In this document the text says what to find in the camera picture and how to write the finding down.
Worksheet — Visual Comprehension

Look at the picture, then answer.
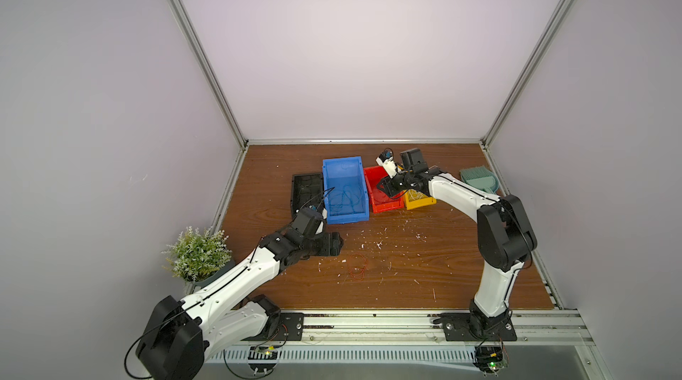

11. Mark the blue cable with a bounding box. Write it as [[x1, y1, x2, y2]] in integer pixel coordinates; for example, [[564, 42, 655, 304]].
[[327, 185, 364, 211]]

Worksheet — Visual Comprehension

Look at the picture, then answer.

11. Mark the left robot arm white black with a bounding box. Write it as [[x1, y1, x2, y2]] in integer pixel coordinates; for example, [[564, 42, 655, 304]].
[[127, 206, 343, 379]]

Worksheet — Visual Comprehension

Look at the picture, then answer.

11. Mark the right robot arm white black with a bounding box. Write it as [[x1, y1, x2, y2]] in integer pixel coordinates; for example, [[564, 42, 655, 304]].
[[378, 172, 537, 337]]

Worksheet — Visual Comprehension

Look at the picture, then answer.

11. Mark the red plastic bin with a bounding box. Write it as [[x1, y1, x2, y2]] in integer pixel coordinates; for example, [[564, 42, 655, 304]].
[[363, 166, 405, 214]]

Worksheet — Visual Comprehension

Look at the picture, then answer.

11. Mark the yellow plastic bin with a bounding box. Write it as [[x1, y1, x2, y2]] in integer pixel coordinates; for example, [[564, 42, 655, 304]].
[[402, 189, 437, 211]]

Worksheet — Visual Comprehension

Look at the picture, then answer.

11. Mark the blue plastic bin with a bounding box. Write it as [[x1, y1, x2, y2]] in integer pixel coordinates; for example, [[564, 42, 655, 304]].
[[323, 156, 369, 225]]

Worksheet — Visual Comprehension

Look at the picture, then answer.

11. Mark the black plastic bin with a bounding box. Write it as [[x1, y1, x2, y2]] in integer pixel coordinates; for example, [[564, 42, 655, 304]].
[[291, 172, 323, 219]]

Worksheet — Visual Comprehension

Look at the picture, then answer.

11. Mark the green dustpan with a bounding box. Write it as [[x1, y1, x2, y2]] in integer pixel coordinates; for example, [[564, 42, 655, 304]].
[[459, 166, 500, 194]]

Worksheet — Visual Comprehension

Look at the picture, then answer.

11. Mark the small green potted plant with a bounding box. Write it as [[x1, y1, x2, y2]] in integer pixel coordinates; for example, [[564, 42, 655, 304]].
[[163, 227, 233, 282]]

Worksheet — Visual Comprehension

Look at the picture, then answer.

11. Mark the left controller board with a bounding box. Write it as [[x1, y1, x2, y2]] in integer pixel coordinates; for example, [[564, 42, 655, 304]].
[[247, 346, 279, 378]]

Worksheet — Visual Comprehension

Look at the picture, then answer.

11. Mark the controller board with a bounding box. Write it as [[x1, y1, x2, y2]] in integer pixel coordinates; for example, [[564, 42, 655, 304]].
[[473, 346, 508, 376], [247, 346, 279, 378]]

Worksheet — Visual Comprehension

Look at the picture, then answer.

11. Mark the right controller board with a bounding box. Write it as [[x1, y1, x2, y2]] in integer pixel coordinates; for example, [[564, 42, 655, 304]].
[[473, 346, 508, 376]]

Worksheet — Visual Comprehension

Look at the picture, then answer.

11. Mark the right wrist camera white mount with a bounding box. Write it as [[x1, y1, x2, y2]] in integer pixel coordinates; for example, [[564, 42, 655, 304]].
[[376, 148, 429, 179]]

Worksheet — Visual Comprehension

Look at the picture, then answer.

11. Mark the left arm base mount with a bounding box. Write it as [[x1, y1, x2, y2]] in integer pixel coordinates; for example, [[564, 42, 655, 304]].
[[249, 295, 305, 342]]

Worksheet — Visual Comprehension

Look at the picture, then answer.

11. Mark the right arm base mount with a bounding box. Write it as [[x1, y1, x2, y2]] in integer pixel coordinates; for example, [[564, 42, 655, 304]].
[[433, 311, 518, 342]]

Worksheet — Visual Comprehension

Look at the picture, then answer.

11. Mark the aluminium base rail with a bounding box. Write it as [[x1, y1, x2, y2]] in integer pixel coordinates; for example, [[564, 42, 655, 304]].
[[204, 310, 594, 370]]

